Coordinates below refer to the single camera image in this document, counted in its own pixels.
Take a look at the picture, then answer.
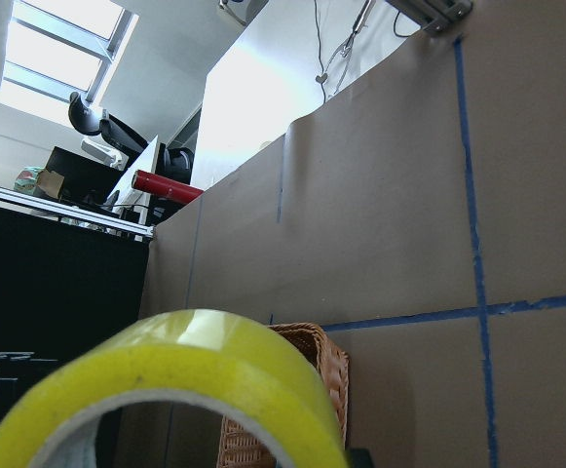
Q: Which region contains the yellow tape roll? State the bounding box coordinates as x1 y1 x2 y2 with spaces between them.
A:
0 309 348 467

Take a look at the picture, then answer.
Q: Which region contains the brown wicker basket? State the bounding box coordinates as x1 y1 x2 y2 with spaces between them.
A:
216 323 350 467

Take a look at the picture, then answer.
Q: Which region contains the red cylinder roll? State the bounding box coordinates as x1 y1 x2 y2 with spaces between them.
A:
132 170 204 205

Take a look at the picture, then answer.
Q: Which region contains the aluminium frame post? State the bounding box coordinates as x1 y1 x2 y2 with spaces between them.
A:
387 0 473 36

